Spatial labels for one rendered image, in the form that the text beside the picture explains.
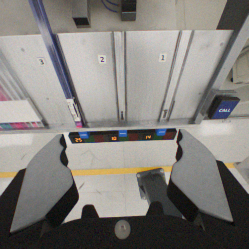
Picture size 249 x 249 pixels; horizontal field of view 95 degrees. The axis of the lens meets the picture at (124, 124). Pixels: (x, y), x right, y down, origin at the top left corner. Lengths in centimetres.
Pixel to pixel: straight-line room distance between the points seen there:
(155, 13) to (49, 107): 49
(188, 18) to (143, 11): 99
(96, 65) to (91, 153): 92
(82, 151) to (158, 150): 67
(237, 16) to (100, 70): 24
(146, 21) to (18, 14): 46
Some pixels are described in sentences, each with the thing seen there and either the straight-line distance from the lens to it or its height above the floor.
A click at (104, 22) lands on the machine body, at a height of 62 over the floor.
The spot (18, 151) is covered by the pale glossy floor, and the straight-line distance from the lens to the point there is 141.
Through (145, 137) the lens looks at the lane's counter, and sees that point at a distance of 38.
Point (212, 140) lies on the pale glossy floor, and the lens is 132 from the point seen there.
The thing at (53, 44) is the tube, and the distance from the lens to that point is 25.
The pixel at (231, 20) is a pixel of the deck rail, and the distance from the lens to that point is 31.
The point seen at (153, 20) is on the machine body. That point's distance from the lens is 57.
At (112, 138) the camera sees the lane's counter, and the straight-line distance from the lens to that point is 38.
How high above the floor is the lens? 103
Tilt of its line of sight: 89 degrees down
